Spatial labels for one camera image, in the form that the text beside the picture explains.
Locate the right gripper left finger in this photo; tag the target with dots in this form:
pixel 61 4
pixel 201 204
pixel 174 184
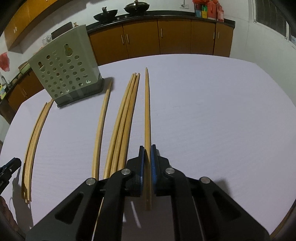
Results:
pixel 128 181

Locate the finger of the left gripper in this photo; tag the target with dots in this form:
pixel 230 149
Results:
pixel 7 171

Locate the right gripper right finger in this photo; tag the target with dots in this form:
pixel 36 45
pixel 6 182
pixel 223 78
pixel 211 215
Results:
pixel 166 180

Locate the lower wooden kitchen cabinets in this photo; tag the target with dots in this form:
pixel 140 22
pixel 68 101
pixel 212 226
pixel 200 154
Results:
pixel 161 37

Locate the black kitchen countertop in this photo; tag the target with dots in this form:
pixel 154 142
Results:
pixel 159 16

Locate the single wooden chopstick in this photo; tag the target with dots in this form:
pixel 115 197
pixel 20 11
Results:
pixel 99 134

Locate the far left chopstick bundle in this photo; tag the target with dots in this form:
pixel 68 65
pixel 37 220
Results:
pixel 26 188

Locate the grey perforated utensil holder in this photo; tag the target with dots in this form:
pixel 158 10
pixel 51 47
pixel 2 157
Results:
pixel 67 68

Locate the upper wooden cabinets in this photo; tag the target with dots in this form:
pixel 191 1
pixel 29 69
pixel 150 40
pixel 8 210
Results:
pixel 27 17

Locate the dark cutting board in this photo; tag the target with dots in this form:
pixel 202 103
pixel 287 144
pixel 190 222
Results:
pixel 61 30

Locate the black wok left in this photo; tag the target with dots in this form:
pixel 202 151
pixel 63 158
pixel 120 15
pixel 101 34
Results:
pixel 106 15

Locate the black wok with lid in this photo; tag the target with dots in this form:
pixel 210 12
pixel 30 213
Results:
pixel 137 7

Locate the red packages on counter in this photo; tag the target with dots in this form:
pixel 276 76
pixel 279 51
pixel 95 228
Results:
pixel 209 9

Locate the window with bars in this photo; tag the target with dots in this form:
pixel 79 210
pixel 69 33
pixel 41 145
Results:
pixel 272 23

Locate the red plastic bag on wall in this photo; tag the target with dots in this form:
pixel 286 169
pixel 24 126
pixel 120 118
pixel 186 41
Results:
pixel 4 62

